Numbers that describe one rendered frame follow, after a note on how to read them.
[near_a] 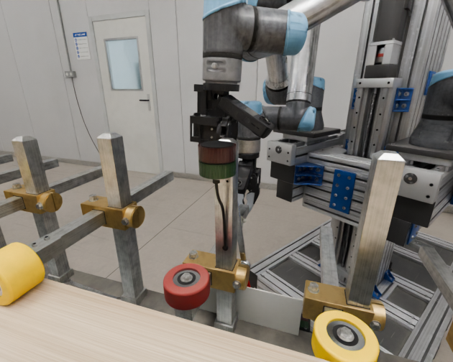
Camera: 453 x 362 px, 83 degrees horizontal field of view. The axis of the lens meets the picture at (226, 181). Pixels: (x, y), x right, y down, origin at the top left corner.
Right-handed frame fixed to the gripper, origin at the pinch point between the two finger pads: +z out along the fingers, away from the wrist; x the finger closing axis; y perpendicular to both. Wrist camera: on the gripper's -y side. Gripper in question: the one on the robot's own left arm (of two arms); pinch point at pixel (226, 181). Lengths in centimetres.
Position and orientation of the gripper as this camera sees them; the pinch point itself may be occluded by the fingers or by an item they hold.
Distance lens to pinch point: 56.0
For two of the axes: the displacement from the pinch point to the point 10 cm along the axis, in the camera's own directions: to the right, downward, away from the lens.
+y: -9.5, -1.6, 2.9
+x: -3.2, 3.2, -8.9
